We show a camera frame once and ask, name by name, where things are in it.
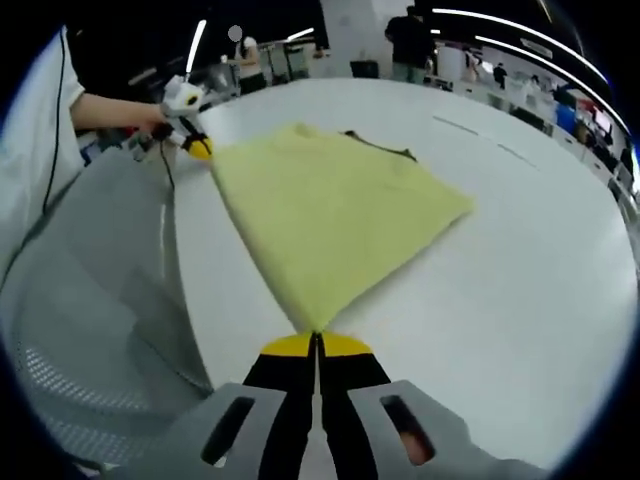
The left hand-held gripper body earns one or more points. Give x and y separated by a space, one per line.
182 100

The blue container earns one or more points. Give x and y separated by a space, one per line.
565 119

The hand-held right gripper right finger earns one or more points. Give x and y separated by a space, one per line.
355 405

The white recessed socket strip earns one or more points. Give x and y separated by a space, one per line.
465 129

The white square pillar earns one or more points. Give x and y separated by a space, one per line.
350 35

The long ceiling light strip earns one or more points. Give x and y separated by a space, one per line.
500 20
525 53

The black waste bin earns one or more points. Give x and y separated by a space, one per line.
363 69

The yellow long-sleeved garment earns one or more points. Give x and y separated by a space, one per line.
325 210

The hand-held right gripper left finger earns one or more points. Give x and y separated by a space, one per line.
280 405

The person's left hand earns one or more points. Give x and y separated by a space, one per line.
150 119

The grey mesh chair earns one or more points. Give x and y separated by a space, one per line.
65 400

